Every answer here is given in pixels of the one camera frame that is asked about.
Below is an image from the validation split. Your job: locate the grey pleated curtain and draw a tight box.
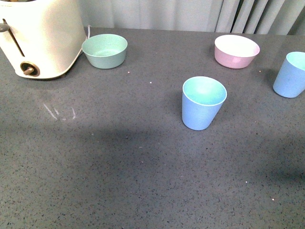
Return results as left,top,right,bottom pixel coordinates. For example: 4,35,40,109
78,0,305,35

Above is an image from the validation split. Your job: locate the green plastic bowl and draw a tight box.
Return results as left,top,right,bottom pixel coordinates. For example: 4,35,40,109
81,34,128,69

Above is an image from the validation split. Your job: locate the light blue plastic cup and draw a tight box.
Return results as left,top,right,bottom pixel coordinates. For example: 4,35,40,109
182,76,227,131
273,52,305,98

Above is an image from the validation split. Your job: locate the white power cord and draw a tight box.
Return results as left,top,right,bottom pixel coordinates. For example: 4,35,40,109
69,24,92,69

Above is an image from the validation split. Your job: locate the pink plastic bowl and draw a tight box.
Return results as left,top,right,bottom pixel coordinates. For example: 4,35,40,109
214,35,260,69

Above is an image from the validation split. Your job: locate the cream white toaster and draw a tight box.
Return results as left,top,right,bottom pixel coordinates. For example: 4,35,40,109
0,0,86,79

